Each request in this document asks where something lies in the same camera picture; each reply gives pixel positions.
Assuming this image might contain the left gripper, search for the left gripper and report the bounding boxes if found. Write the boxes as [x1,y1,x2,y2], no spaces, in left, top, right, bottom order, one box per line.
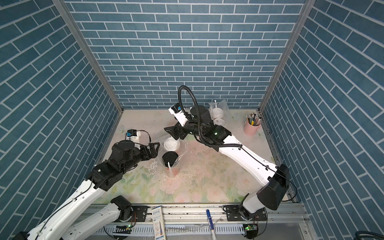
[120,141,161,175]

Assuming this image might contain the red cup white lid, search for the red cup white lid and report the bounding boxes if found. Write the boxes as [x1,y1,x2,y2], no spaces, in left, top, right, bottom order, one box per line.
[164,138,181,152]
[211,108,224,119]

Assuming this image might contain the red cup black lid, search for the red cup black lid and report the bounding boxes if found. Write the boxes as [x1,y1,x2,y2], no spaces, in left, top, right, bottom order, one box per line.
[162,152,179,177]

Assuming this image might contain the clear plastic carrier bag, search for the clear plastic carrier bag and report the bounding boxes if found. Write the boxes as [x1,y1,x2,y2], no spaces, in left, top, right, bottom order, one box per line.
[209,100,231,127]

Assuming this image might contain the beige cup white lid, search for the beige cup white lid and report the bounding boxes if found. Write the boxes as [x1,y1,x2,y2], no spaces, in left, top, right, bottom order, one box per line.
[214,118,227,126]

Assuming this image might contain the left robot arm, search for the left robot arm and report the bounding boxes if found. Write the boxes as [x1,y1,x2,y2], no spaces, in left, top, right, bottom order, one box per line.
[14,140,160,240]

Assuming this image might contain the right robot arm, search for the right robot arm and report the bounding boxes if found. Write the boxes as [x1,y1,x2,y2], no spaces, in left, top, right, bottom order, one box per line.
[165,85,292,220]

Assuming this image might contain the white blue label card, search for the white blue label card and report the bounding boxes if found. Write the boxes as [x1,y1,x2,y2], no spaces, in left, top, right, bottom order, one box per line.
[152,206,166,240]

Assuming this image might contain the pink pencil bucket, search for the pink pencil bucket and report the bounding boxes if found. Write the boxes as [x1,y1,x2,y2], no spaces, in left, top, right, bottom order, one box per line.
[244,121,262,136]

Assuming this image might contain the pencils in bucket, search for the pencils in bucket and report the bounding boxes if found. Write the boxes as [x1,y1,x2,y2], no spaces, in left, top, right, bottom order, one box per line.
[247,113,261,126]

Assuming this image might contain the blue white marker pen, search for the blue white marker pen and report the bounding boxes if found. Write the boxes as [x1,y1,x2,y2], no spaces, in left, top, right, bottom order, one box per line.
[206,209,217,240]

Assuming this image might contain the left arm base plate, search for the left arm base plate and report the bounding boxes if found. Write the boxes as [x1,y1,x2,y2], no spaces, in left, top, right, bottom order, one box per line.
[114,205,149,224]

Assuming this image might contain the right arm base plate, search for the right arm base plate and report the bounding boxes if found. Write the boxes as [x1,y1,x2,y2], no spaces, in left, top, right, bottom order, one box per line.
[222,205,268,222]

